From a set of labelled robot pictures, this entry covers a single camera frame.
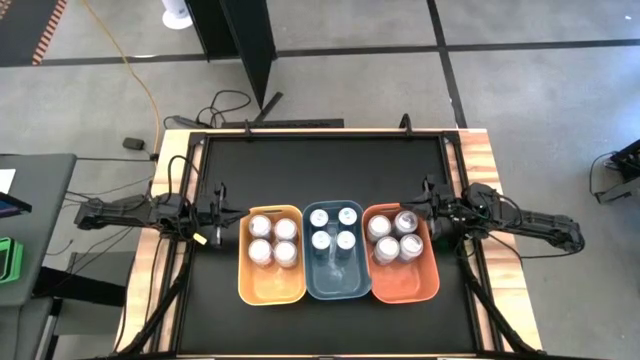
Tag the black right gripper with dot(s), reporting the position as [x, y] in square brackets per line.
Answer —
[450, 215]

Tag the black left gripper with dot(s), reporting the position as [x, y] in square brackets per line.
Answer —
[202, 217]

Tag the orange plastic bin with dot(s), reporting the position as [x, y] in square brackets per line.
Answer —
[400, 285]

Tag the yellow plastic bin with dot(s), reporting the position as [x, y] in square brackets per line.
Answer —
[270, 290]

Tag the blue-grey plastic bin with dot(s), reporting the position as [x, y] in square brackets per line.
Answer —
[335, 285]

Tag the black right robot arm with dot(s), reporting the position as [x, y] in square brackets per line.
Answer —
[540, 222]

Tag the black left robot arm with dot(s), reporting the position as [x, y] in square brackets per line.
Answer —
[125, 215]

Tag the yellow tag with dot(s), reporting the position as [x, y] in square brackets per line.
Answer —
[200, 239]

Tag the black power strip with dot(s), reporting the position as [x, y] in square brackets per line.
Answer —
[285, 123]

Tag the black power adapter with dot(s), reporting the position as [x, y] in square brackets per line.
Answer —
[134, 143]

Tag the black desk base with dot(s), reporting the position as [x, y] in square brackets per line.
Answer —
[80, 287]

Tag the black partition panel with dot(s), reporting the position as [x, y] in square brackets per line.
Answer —
[245, 40]

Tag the grey desk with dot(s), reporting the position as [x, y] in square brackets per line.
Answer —
[45, 225]

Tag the white round fan base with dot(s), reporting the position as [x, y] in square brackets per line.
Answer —
[176, 17]

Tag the black equipment stand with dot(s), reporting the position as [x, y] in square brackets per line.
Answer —
[627, 165]

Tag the green tray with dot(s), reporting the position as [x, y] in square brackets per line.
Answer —
[20, 260]

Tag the dark tablet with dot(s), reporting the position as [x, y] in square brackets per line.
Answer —
[12, 204]

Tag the white paper sheet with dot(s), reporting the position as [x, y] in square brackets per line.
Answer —
[6, 181]

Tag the dark mat with orange stripes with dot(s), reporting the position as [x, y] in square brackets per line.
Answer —
[25, 30]

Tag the black frame upright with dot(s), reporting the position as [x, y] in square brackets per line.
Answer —
[406, 126]
[247, 128]

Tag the black aluminium table frame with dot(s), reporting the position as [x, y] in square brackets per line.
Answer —
[325, 135]

